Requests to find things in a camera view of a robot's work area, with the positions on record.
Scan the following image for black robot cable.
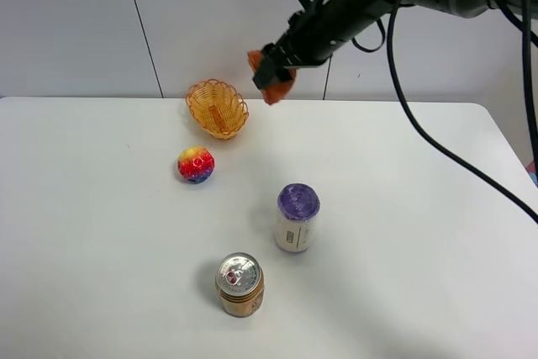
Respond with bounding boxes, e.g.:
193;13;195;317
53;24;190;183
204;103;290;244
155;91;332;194
351;0;538;225

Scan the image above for red blue object at edge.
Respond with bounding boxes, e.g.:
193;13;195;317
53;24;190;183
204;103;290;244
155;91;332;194
526;161;538;186

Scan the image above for rainbow coloured ball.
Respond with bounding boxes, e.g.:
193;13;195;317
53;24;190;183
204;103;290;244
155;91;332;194
177;146;215;184

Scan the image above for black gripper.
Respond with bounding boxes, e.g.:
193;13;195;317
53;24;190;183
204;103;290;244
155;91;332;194
252;0;393;90

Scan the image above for orange woven plastic basket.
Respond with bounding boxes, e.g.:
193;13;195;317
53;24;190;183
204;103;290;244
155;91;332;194
185;79;249;140

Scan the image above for gold beverage can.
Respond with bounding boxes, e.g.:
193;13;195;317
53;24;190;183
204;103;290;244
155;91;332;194
215;252;265;318

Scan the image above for orange waffle wedge toy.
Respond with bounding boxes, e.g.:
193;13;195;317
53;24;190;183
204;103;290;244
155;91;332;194
247;50;297;105

